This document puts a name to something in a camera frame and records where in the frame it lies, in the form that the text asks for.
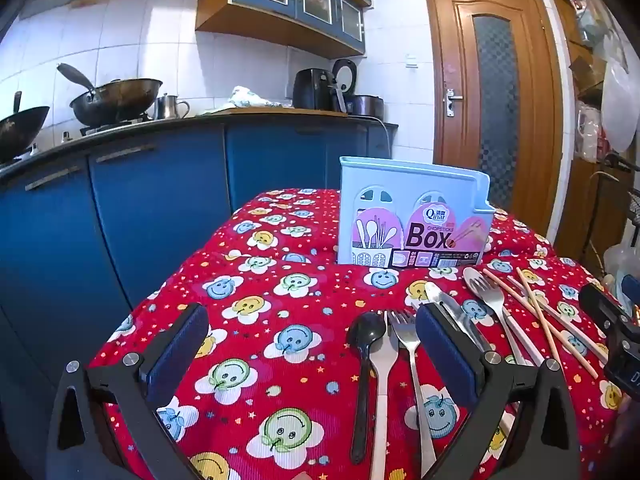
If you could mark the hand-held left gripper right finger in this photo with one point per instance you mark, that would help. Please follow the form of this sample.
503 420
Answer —
447 355

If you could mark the steel knife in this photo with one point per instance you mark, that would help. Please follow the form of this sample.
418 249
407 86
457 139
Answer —
442 296

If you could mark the wooden door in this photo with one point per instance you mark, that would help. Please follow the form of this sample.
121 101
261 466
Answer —
455 50

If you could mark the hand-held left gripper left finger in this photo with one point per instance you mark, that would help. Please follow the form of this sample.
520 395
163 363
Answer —
177 355

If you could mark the blue kitchen counter cabinets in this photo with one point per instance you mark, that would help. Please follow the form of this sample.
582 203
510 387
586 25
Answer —
150 200

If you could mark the white printed cloth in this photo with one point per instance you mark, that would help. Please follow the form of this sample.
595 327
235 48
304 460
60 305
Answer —
247 97

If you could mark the glass door wall cabinet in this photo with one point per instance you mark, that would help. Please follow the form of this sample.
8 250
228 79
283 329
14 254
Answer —
290 5

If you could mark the small black wok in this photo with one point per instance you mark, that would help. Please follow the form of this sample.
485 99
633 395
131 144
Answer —
20 130

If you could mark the black rice cooker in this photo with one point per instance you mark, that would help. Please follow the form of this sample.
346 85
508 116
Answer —
365 105

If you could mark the steel kettle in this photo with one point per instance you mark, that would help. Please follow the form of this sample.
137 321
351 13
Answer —
167 107

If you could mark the black air fryer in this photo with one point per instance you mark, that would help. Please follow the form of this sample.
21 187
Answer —
312 90

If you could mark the black spoon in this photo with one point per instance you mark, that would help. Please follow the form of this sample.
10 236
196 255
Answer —
366 332

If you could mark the wooden chopstick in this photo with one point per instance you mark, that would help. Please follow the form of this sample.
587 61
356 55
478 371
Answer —
537 315
545 327

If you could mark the white plastic fork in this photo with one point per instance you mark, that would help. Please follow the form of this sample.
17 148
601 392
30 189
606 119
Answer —
382 400

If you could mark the gas stove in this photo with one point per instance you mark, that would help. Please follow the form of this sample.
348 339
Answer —
117 124

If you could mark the light blue utensil box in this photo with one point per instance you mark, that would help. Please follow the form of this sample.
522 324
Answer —
400 180

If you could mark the red smiley flower tablecloth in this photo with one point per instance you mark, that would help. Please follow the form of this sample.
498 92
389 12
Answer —
280 280

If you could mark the wooden storage shelf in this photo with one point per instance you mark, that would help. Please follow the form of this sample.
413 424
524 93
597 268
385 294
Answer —
575 110

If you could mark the white light switch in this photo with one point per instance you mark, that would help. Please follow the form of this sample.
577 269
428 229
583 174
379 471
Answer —
411 60

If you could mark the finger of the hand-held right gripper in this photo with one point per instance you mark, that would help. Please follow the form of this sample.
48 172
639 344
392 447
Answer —
597 305

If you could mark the white plastic bag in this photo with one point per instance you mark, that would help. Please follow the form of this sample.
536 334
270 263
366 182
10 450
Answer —
620 105

